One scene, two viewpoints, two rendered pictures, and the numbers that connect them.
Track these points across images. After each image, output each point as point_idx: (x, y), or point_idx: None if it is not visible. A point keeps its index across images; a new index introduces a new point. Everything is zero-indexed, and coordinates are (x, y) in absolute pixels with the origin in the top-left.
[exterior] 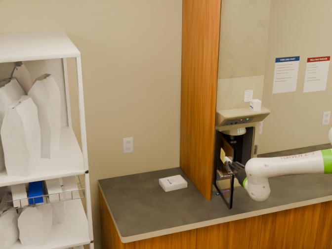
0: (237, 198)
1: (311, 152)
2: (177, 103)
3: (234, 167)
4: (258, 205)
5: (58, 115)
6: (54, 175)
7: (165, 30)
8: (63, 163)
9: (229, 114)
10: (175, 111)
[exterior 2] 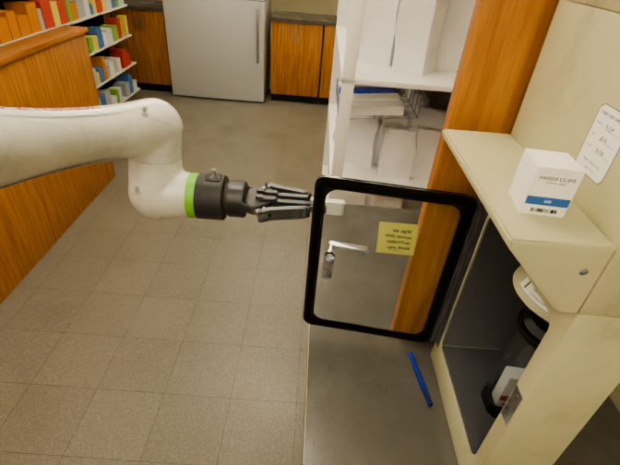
0: (380, 393)
1: (3, 107)
2: None
3: (275, 191)
4: (327, 423)
5: (424, 7)
6: (340, 65)
7: None
8: (374, 72)
9: (469, 141)
10: None
